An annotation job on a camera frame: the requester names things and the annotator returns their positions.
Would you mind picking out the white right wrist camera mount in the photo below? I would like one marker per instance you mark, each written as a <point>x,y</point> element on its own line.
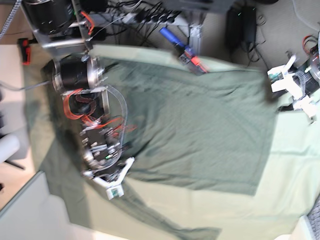
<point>113,188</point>

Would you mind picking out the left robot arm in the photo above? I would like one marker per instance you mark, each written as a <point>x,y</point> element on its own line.
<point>311,46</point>

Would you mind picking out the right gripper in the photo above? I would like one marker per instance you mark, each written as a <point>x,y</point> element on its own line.
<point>102,153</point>

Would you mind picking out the aluminium frame post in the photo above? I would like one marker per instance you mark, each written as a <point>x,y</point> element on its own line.
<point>195,24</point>

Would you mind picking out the black power adapter brick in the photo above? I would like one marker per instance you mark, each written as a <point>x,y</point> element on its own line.
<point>241,27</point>

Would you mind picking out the blue orange clamp at centre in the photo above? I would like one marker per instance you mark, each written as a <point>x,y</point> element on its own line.
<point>186,55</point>

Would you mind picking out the white cylinder on stand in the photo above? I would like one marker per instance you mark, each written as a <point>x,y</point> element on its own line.
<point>9,145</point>

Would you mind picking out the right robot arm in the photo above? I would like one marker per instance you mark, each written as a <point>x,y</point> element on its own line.
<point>65,30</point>

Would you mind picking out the green T-shirt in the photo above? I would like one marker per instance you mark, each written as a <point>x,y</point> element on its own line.
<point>200,145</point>

